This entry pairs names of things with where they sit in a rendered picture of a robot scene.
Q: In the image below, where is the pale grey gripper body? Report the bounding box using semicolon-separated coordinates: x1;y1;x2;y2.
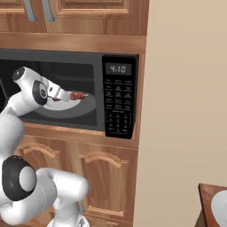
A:
54;87;72;103

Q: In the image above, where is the white plate in microwave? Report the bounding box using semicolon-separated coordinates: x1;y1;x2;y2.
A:
43;90;82;112

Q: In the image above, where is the kebab skewer with red meat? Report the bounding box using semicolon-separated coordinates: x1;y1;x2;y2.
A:
52;91;90;103

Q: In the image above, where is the grey microwave turntable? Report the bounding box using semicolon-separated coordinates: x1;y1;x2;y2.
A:
35;92;98;120

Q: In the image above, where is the black microwave oven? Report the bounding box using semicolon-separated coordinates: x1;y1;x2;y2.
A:
0;48;140;140

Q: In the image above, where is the white plate on counter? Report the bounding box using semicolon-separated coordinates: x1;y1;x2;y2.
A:
210;190;227;227

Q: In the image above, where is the wooden base cupboard door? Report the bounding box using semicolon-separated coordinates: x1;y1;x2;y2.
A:
13;135;69;227
67;140;139;223

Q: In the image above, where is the grey cupboard handle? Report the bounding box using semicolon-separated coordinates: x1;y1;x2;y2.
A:
41;0;57;22
23;0;39;22

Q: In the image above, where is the wooden wall cupboard door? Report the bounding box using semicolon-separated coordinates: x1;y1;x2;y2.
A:
44;0;150;36
0;0;48;34

